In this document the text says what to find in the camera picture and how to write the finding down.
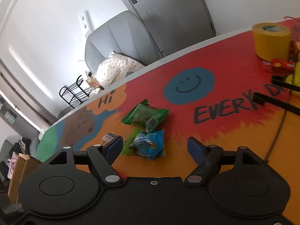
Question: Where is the black shoe rack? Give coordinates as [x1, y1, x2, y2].
[59, 75, 91, 110]

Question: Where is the clear snack packet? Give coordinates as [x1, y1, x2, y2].
[102, 133, 117, 144]

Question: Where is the brown cardboard box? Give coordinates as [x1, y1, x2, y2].
[8, 153, 42, 205]

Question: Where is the pink tote bag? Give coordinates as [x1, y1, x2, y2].
[7, 152, 18, 180]

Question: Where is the yellow tape roll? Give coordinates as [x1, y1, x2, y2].
[252, 22, 292, 62]

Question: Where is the gray armchair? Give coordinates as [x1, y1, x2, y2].
[85, 10, 165, 76]

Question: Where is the thin black cable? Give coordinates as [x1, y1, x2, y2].
[265, 109, 288, 163]

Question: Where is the yellow plastic item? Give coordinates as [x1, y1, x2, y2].
[284, 61, 300, 92]

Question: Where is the gray entrance door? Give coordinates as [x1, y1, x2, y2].
[114, 0, 217, 57]

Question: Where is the taped cardboard box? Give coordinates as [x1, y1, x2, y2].
[85, 74, 104, 92]

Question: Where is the white polka dot cushion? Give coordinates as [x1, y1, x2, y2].
[95, 51, 145, 90]

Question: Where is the black metal stand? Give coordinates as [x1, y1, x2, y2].
[253, 75, 300, 117]

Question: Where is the green snack packet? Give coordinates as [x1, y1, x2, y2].
[120, 128, 141, 156]
[121, 99, 170, 132]

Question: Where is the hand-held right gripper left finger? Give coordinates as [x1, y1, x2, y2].
[43, 136, 125, 188]

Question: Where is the pile of dark clothes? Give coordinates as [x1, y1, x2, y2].
[10, 138, 31, 155]

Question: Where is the red snack packet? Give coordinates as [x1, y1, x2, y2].
[262, 58, 297, 73]

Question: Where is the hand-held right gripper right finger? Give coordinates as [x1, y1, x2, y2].
[185, 137, 265, 188]

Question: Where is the white board with holes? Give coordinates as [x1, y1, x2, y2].
[78, 10, 95, 38]

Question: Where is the blue snack packet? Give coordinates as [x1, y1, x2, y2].
[130, 129, 166, 161]

